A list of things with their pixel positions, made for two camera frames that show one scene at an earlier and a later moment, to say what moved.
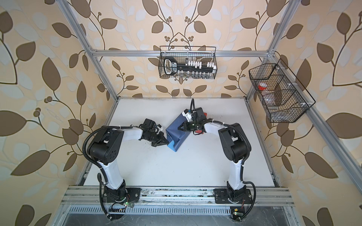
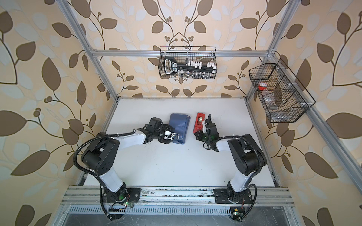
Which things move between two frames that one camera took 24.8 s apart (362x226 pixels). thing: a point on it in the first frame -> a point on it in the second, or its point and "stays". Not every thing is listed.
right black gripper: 185,124 -> 199,133
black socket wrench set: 192,69 stays
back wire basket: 188,62 stays
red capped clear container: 262,86 stays
